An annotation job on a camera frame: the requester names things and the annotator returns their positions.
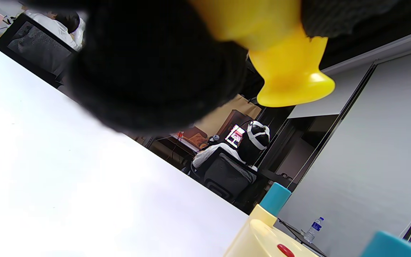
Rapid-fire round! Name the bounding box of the person's left hand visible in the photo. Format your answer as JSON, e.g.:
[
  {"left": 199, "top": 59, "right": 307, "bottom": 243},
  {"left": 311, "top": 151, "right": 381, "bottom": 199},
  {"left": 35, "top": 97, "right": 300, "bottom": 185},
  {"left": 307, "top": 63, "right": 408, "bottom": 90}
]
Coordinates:
[{"left": 24, "top": 0, "right": 411, "bottom": 135}]

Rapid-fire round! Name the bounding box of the clear water bottle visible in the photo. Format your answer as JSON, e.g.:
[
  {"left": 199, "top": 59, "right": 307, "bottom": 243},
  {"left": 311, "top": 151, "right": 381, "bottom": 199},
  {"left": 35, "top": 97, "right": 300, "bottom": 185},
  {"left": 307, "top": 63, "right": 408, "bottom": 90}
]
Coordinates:
[{"left": 304, "top": 217, "right": 324, "bottom": 244}]

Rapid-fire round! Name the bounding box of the red toy nail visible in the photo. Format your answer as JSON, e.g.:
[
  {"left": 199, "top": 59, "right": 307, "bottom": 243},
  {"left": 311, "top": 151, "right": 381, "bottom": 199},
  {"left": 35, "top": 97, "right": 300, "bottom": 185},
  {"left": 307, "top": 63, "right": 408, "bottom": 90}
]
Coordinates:
[{"left": 277, "top": 243, "right": 295, "bottom": 257}]

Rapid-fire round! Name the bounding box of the bright white monitor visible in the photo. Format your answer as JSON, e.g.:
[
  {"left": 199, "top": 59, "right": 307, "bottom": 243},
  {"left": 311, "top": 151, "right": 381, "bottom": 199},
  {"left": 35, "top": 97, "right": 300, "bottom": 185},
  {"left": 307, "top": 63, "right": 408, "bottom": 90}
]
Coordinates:
[{"left": 225, "top": 124, "right": 246, "bottom": 148}]

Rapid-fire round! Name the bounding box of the black office chair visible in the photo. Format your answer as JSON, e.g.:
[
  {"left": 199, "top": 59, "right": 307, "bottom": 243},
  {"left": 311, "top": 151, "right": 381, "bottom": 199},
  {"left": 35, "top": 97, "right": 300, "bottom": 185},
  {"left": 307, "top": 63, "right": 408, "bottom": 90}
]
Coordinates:
[
  {"left": 0, "top": 14, "right": 78, "bottom": 86},
  {"left": 191, "top": 148, "right": 260, "bottom": 203}
]

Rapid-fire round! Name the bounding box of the white headset strap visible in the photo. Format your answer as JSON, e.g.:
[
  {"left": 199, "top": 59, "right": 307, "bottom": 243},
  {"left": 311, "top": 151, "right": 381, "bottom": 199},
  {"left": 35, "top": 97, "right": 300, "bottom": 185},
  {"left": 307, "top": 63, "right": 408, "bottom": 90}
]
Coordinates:
[{"left": 247, "top": 121, "right": 271, "bottom": 150}]

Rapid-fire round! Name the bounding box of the yellow round tap bench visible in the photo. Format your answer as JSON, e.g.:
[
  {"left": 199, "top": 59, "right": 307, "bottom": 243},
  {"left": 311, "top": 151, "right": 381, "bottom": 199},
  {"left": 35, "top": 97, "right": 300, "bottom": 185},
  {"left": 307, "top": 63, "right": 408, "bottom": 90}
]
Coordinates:
[{"left": 223, "top": 182, "right": 411, "bottom": 257}]

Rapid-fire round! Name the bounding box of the brown wooden table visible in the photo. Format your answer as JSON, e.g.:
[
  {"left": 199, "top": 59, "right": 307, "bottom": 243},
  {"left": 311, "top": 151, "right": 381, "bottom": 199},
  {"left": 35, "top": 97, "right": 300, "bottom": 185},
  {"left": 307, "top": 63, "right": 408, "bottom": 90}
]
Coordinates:
[{"left": 145, "top": 127, "right": 210, "bottom": 168}]

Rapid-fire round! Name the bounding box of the yellow toy hammer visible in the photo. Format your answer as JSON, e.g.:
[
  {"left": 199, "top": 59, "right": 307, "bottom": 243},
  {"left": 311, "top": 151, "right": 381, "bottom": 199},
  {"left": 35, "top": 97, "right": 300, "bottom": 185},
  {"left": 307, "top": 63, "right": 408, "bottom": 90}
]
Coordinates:
[{"left": 189, "top": 0, "right": 336, "bottom": 107}]

